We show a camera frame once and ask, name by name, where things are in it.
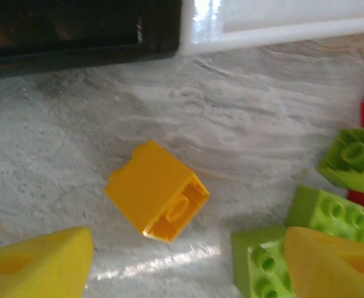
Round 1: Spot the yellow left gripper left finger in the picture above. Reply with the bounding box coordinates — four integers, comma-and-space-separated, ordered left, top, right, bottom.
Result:
0, 227, 95, 298

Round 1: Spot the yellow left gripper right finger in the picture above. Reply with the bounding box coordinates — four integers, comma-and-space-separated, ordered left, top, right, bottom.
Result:
283, 227, 364, 298

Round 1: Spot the small yellow lego block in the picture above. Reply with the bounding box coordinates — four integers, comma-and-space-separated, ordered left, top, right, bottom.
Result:
104, 139, 211, 242

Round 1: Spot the black plastic container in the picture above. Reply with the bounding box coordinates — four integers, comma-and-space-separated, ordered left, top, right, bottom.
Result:
0, 0, 183, 81

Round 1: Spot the white plastic container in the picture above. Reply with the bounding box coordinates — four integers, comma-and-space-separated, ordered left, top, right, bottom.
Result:
179, 0, 364, 56

